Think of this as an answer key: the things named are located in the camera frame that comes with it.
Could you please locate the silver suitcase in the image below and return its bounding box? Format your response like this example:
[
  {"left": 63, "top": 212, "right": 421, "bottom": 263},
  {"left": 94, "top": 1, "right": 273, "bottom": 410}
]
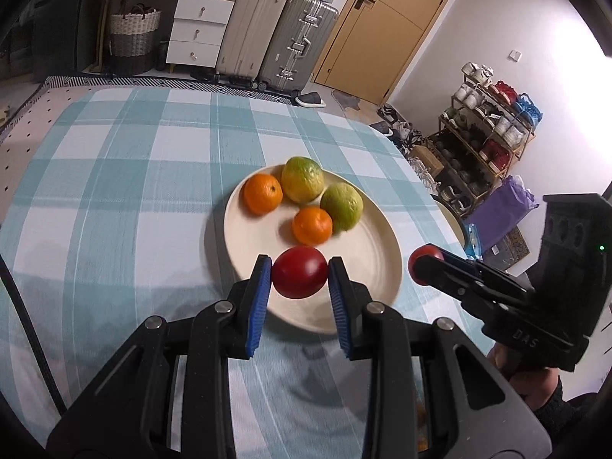
[{"left": 258, "top": 0, "right": 339, "bottom": 96}]

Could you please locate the orange mandarin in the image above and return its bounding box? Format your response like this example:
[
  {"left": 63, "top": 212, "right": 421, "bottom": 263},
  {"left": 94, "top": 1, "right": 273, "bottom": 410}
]
[
  {"left": 293, "top": 207, "right": 334, "bottom": 246},
  {"left": 244, "top": 173, "right": 284, "bottom": 216}
]

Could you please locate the person's right hand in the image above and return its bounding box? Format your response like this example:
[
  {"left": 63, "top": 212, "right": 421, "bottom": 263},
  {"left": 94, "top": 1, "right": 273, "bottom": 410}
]
[{"left": 488, "top": 344, "right": 565, "bottom": 409}]

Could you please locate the cream enamel basin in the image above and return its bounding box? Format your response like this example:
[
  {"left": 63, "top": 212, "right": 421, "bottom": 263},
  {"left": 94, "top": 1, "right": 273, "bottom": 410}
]
[{"left": 433, "top": 196, "right": 472, "bottom": 249}]

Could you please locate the wooden shoe rack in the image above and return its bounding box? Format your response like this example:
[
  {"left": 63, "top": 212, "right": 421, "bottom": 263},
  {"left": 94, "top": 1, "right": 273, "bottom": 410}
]
[{"left": 428, "top": 62, "right": 543, "bottom": 216}]

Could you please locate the beige suitcase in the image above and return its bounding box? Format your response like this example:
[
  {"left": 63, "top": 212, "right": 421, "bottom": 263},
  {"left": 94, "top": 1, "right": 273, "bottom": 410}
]
[{"left": 215, "top": 0, "right": 291, "bottom": 84}]

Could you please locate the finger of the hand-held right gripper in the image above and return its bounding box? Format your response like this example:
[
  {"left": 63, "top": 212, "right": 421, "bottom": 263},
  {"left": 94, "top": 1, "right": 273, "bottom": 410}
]
[
  {"left": 417, "top": 256, "right": 523, "bottom": 313},
  {"left": 442, "top": 250, "right": 534, "bottom": 298}
]

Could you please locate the yellow-green guava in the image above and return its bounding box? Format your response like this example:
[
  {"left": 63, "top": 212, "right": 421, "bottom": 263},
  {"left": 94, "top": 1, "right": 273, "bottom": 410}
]
[{"left": 280, "top": 156, "right": 326, "bottom": 204}]

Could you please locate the woven laundry basket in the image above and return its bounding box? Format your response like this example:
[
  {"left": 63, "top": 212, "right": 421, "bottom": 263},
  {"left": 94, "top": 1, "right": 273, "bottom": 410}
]
[{"left": 109, "top": 5, "right": 162, "bottom": 60}]

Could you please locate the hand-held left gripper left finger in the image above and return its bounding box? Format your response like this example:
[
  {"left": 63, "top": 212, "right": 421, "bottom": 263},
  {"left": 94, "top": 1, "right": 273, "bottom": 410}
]
[{"left": 45, "top": 254, "right": 273, "bottom": 459}]

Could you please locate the dark tall cabinet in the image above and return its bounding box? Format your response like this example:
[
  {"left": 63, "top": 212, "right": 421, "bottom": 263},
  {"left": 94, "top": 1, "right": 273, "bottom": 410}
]
[{"left": 0, "top": 0, "right": 103, "bottom": 77}]

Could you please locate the teal checked tablecloth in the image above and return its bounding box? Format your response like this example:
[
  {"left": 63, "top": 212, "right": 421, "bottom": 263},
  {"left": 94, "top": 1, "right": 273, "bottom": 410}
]
[{"left": 0, "top": 86, "right": 472, "bottom": 459}]

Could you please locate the blue packet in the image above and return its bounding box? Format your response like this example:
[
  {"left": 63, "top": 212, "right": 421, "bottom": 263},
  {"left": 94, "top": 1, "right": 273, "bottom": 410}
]
[{"left": 466, "top": 225, "right": 485, "bottom": 261}]

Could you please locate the black cable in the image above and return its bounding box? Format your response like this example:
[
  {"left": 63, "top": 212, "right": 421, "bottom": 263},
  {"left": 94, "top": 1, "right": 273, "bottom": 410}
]
[{"left": 0, "top": 258, "right": 68, "bottom": 414}]

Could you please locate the wooden door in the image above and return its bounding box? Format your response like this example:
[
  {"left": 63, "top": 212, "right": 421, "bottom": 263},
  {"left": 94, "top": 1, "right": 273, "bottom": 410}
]
[{"left": 313, "top": 0, "right": 469, "bottom": 106}]

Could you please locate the grey doormat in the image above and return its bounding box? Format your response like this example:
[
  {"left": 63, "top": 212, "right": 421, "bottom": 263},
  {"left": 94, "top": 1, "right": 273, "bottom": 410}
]
[{"left": 332, "top": 91, "right": 366, "bottom": 111}]

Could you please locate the patterned brown mat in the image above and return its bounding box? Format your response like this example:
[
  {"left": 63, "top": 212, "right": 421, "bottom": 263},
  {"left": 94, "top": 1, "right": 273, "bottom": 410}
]
[{"left": 483, "top": 227, "right": 531, "bottom": 269}]

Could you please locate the white drawer cabinet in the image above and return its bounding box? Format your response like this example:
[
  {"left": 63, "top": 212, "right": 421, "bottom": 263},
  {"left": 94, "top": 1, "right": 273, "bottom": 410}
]
[{"left": 92, "top": 0, "right": 242, "bottom": 72}]

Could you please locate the red tomato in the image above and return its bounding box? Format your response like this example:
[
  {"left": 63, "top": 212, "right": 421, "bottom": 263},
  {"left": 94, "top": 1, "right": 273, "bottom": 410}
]
[
  {"left": 408, "top": 244, "right": 445, "bottom": 288},
  {"left": 272, "top": 246, "right": 330, "bottom": 300}
]

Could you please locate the purple bag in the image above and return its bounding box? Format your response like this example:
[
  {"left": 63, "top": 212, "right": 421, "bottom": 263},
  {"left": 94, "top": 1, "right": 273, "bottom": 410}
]
[{"left": 466, "top": 175, "right": 540, "bottom": 254}]

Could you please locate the cream round plate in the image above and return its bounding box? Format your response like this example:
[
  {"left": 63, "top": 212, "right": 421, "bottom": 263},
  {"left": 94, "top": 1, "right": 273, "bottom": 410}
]
[{"left": 223, "top": 163, "right": 403, "bottom": 335}]

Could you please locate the cardboard box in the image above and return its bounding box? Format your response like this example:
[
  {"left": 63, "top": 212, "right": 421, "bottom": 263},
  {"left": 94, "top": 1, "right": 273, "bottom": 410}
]
[{"left": 411, "top": 146, "right": 445, "bottom": 177}]

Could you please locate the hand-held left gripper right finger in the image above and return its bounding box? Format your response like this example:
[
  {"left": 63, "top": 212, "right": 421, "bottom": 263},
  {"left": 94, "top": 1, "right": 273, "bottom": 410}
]
[{"left": 327, "top": 257, "right": 554, "bottom": 459}]

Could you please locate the green guava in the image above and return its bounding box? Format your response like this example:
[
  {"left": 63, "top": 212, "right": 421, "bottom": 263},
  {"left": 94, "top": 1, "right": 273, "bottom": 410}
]
[{"left": 319, "top": 182, "right": 364, "bottom": 233}]

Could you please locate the person's right forearm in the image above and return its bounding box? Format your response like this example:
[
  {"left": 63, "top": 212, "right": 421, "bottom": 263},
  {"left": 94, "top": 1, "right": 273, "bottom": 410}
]
[{"left": 533, "top": 378, "right": 612, "bottom": 459}]

